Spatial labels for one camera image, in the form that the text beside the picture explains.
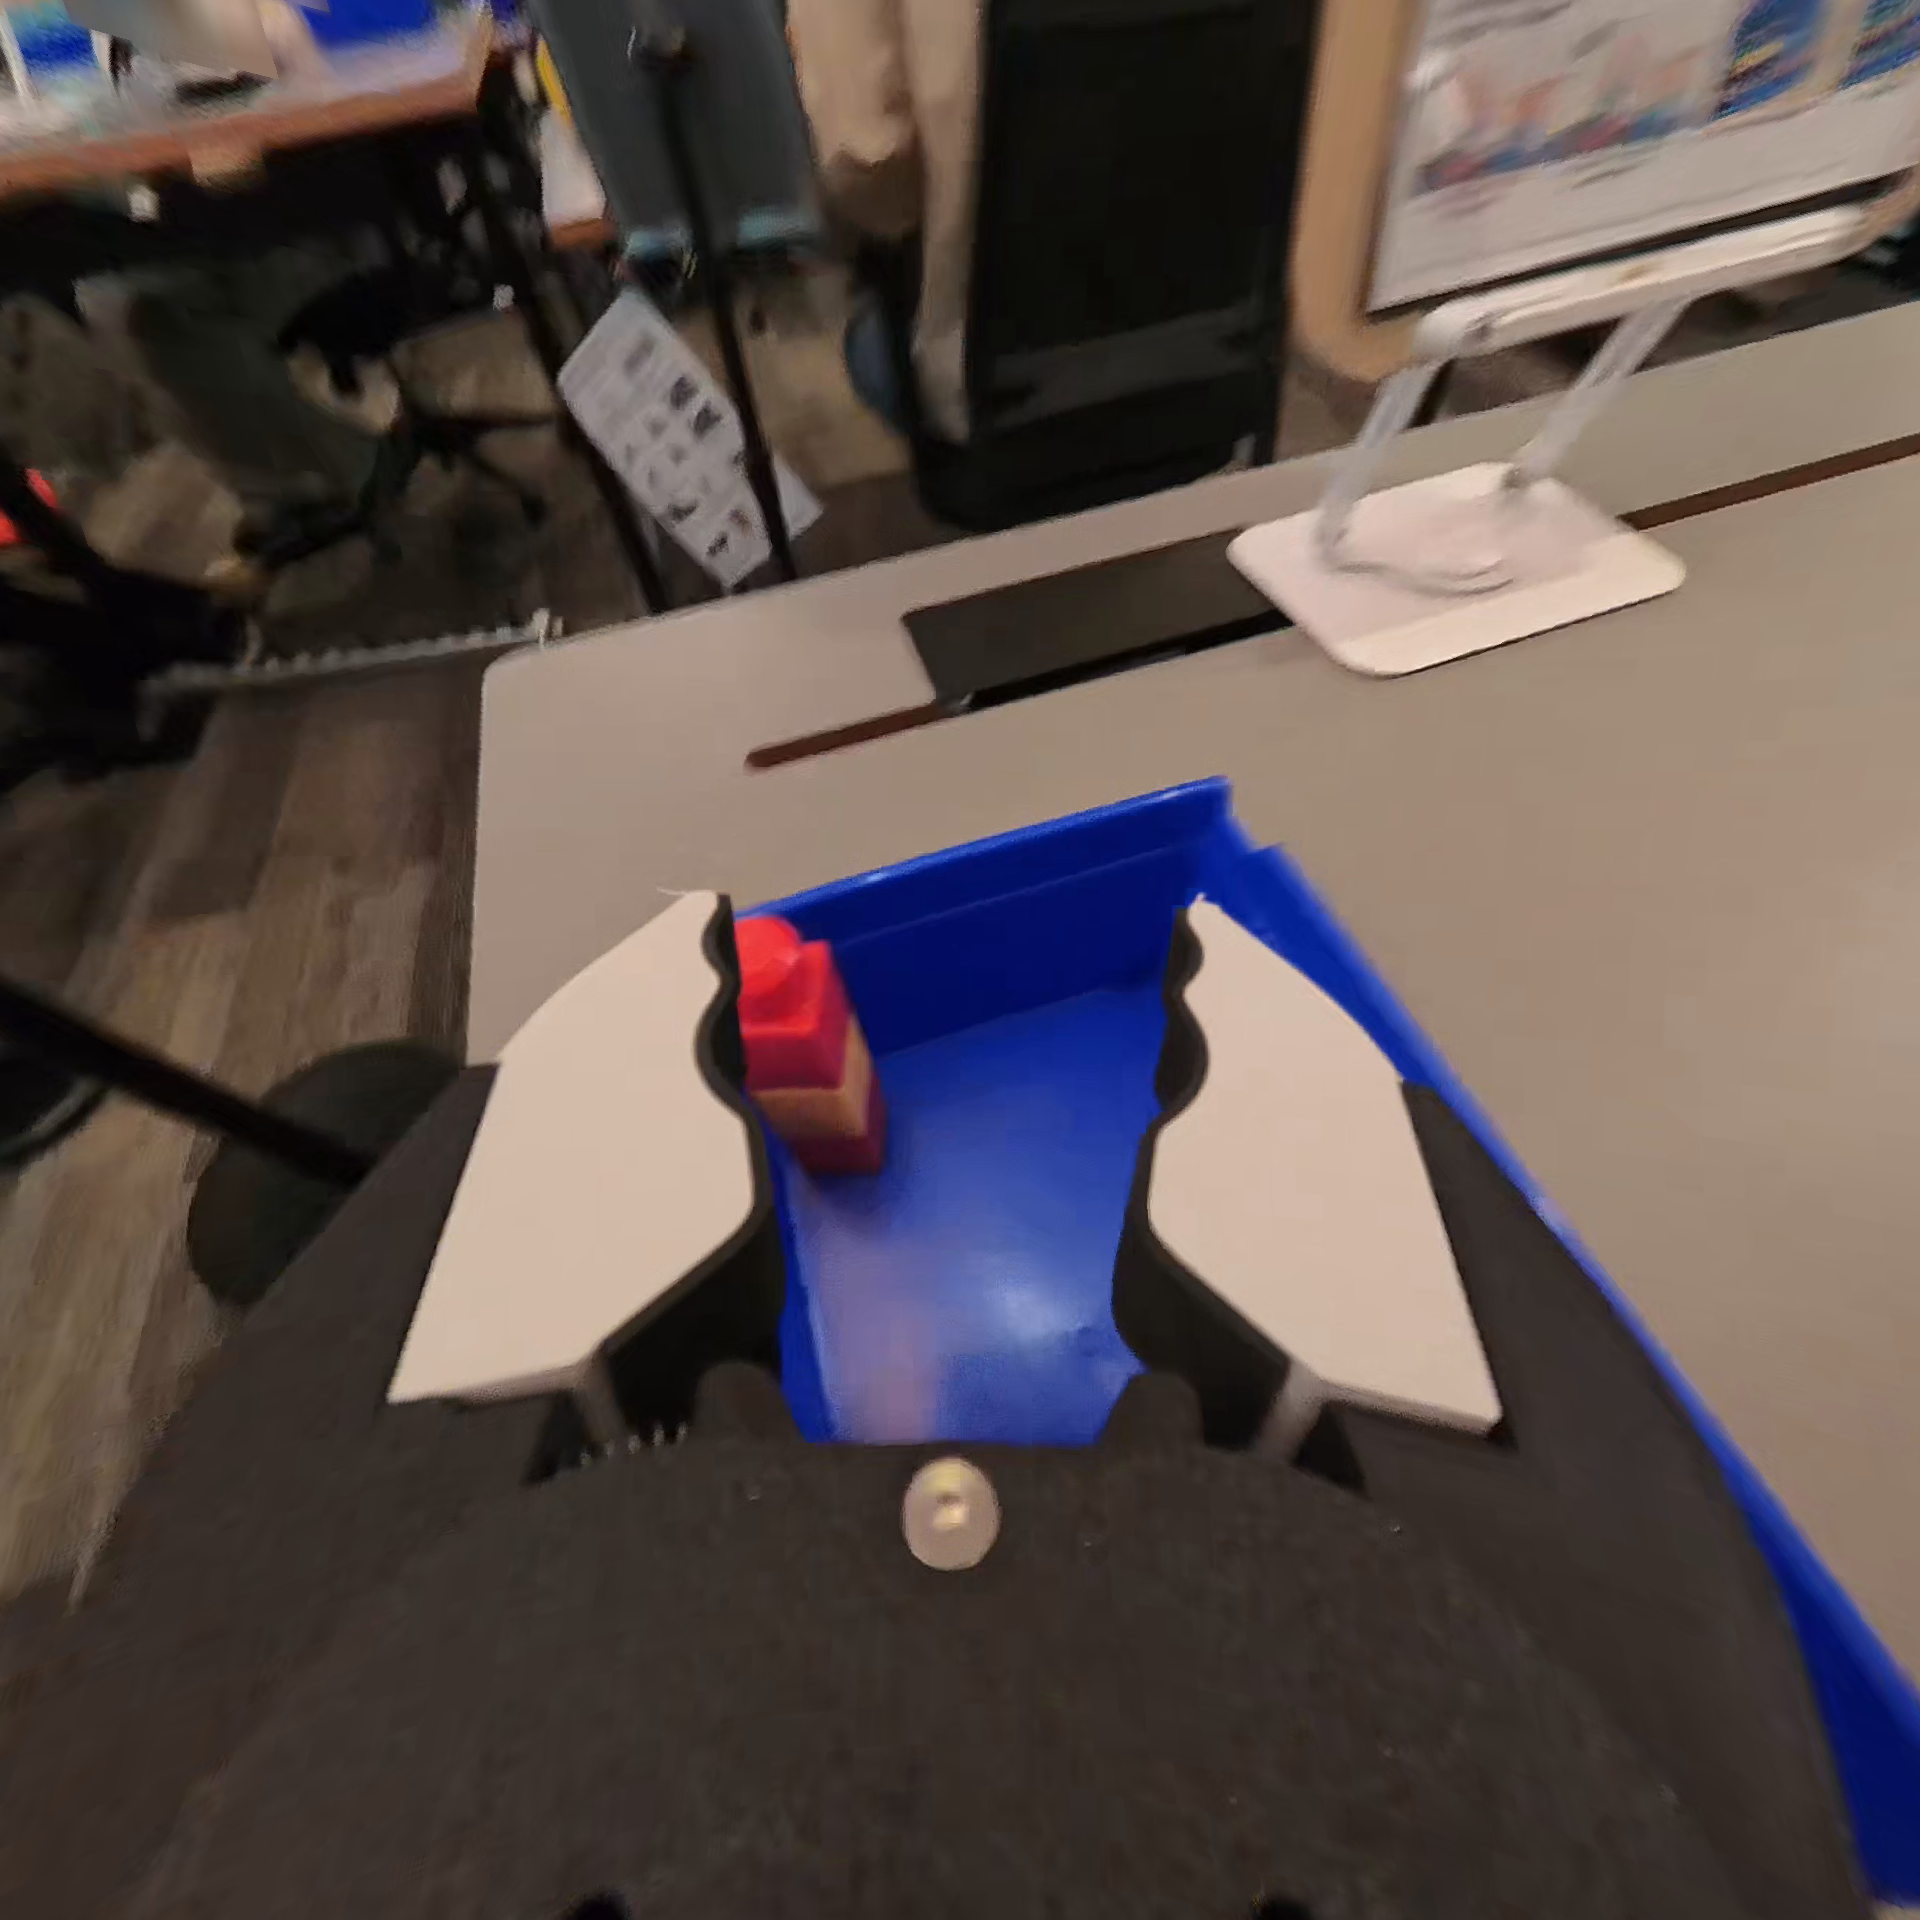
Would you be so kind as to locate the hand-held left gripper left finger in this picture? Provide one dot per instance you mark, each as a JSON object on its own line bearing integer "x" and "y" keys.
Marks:
{"x": 586, "y": 1185}

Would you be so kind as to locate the printed paper sheet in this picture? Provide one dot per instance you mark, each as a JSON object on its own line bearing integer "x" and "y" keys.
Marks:
{"x": 674, "y": 434}

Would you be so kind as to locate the hanging denim garment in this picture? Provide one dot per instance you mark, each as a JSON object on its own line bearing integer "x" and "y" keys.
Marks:
{"x": 674, "y": 120}

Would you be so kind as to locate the blue plastic bin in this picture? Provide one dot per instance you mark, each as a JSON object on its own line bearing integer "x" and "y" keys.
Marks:
{"x": 974, "y": 1201}

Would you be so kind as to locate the white laptop stand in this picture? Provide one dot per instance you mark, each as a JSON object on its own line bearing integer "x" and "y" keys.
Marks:
{"x": 1470, "y": 586}

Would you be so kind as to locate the black mesh office chair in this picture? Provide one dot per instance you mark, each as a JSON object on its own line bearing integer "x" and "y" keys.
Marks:
{"x": 1125, "y": 225}

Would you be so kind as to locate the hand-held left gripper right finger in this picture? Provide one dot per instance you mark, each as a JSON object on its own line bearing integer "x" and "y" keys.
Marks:
{"x": 1320, "y": 1201}

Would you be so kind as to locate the red mega block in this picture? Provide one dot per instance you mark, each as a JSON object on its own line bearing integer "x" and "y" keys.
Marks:
{"x": 855, "y": 1153}
{"x": 795, "y": 1019}

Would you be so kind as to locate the yellow mega block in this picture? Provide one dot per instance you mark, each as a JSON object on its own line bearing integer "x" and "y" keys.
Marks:
{"x": 833, "y": 1103}

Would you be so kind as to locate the wooden office desk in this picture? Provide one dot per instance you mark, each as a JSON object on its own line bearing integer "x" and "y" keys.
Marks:
{"x": 225, "y": 150}

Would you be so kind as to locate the hanging beige garment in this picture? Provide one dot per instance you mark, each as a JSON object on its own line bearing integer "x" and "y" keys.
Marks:
{"x": 886, "y": 150}

